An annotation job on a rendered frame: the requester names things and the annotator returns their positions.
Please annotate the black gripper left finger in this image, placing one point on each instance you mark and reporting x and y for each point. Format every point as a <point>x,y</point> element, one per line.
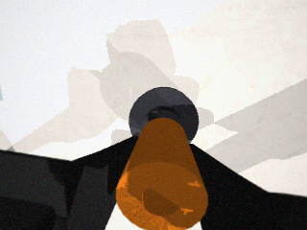
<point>82,191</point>

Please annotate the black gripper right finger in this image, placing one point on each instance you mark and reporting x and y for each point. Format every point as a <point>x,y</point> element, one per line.
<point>235,203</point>

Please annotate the orange cylinder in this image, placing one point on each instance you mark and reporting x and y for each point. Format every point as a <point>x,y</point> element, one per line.
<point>161,186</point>

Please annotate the black stepped round pedestal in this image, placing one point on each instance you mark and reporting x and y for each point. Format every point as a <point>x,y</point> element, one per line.
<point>164,102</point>

